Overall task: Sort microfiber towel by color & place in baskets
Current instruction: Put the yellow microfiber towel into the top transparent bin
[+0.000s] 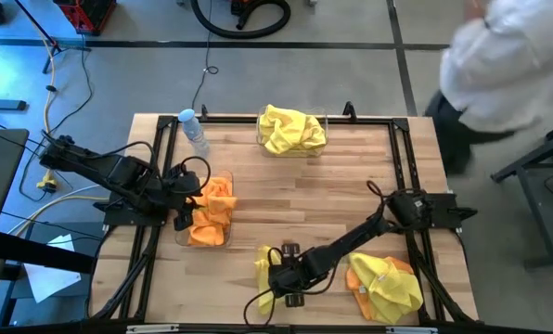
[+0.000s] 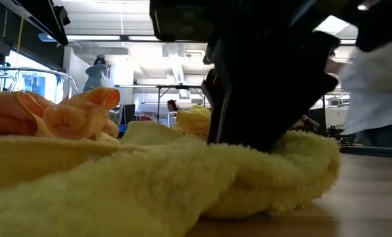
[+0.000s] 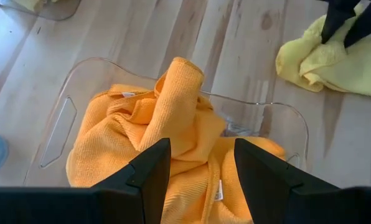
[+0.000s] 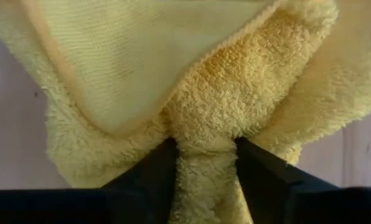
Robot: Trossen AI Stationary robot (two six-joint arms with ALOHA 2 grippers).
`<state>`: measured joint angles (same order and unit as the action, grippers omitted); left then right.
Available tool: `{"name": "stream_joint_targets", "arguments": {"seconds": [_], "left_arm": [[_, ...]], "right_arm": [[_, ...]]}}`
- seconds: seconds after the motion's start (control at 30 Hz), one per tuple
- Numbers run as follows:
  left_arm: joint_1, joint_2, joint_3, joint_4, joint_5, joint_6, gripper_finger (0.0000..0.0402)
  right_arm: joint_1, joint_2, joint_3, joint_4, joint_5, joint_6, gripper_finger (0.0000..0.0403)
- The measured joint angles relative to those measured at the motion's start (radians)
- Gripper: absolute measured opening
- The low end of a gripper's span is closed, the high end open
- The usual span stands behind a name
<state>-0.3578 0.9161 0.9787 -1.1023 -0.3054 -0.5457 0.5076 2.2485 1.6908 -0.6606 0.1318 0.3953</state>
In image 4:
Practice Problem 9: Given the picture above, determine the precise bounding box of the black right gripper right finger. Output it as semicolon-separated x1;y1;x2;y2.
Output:
235;136;371;224

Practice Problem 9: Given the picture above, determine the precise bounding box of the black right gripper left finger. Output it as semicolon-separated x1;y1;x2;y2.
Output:
0;138;179;224

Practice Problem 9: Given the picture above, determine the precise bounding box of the pale yellow plush microfiber towel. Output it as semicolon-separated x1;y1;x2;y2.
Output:
0;0;371;224

